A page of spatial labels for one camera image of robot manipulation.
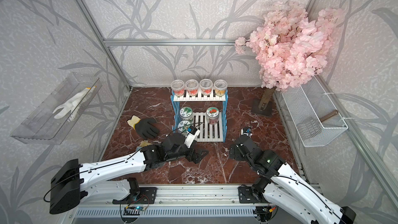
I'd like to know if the flower label jar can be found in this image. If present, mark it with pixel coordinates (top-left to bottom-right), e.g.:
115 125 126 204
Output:
177 120 192 135

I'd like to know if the green tree label jar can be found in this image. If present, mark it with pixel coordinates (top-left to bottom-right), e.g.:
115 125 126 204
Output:
179 106 194 122

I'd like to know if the red strawberry label jar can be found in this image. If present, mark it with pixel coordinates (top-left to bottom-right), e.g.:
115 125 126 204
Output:
206 107 220 125

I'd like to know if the clear lidded seed container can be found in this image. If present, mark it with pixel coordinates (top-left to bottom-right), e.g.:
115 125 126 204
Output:
185 79 199 97

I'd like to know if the clear plastic seed container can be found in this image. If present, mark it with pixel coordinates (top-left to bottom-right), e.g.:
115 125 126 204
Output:
199 79 213 95

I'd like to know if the clear container red seed packet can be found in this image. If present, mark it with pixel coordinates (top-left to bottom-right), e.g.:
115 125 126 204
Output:
171 79 185 97

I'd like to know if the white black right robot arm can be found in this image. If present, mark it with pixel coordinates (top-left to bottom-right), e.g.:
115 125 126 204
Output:
230 134 356 224

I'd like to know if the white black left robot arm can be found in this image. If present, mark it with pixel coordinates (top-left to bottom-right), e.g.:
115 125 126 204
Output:
46 133 209 215

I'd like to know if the blue and white wooden shelf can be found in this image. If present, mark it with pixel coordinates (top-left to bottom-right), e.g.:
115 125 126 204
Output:
171 88 229 143

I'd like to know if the black and yellow work glove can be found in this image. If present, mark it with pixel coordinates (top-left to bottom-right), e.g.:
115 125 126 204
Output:
127 116 160 140

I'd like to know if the pink blossom artificial tree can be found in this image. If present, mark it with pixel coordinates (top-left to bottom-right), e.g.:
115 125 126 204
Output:
235 1 344 116

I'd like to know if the white glove in tray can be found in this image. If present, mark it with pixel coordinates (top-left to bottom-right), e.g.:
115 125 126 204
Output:
52 86 96 122

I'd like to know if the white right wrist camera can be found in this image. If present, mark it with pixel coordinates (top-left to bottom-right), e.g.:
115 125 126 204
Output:
240 127 252 137

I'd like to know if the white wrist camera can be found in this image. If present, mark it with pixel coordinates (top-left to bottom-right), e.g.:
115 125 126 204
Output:
240 127 252 137
184 125 200 149

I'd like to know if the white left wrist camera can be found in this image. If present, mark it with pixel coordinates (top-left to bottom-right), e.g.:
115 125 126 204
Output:
184 125 200 149

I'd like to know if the aluminium front rail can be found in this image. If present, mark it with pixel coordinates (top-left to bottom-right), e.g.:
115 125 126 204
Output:
74 183 327 207

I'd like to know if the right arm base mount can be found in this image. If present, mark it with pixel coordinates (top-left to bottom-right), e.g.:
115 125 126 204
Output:
238 177 271 204

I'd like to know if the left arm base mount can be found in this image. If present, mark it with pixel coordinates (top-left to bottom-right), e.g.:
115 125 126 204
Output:
112 178 157 205

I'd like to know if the white wire mesh basket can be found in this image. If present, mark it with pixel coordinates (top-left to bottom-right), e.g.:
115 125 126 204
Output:
282 77 348 147

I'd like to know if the wooden handled brush in basket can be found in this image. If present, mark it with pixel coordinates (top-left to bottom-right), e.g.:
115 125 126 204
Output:
319 110 339 123

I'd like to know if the clear acrylic wall tray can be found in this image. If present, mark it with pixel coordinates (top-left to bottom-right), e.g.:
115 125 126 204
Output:
10 73 102 145

